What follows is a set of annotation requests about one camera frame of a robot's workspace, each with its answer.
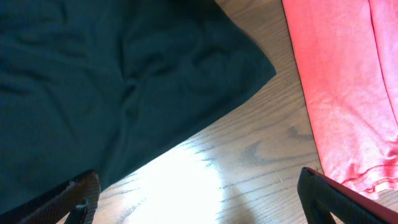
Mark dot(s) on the red printed t-shirt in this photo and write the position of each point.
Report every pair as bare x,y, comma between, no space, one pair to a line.
346,55

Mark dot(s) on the black polo shirt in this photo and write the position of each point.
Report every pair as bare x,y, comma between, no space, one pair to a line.
110,85

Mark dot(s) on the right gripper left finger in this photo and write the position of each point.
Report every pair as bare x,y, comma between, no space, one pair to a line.
76,200

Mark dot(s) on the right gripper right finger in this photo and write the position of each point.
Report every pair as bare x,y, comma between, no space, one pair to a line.
323,198

